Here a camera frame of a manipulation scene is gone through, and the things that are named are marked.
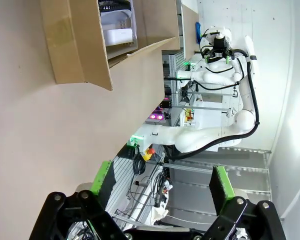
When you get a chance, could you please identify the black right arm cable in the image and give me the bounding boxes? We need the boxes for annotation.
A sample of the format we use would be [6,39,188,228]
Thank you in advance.
[163,48,262,161]

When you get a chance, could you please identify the yellow red emergency stop button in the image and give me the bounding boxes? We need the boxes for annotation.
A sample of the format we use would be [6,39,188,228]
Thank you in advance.
[142,147,156,162]

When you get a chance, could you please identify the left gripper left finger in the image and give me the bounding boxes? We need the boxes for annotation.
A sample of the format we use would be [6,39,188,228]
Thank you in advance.
[29,159,128,240]

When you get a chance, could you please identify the aluminium frame rail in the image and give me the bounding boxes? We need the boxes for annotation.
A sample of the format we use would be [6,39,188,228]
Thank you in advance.
[146,159,270,176]

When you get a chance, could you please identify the open brown cardboard box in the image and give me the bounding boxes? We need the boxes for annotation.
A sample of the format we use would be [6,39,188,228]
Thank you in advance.
[39,0,181,92]

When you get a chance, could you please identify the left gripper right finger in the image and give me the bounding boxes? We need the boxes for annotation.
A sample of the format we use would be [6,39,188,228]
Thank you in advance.
[201,165,288,240]

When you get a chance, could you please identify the green lit control box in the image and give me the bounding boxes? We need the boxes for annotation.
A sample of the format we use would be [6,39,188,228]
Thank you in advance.
[126,134,146,148]

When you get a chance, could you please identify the black cable bundle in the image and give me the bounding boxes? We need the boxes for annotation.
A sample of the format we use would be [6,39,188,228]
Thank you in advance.
[132,147,147,176]

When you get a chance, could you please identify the blue cloth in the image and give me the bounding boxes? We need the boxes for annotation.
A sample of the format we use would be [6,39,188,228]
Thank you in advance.
[194,21,202,44]

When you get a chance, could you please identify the white power adapter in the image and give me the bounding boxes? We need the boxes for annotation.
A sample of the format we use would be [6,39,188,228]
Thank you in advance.
[98,0,139,48]

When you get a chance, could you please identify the purple lit device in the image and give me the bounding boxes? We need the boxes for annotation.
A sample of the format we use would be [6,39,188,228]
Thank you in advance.
[145,106,171,125]

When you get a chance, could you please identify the brown wooden panel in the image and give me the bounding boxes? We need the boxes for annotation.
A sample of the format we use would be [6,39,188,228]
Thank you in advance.
[181,4,200,60]

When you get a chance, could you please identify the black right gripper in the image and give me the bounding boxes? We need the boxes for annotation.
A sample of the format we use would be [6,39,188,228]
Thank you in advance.
[202,35,235,64]

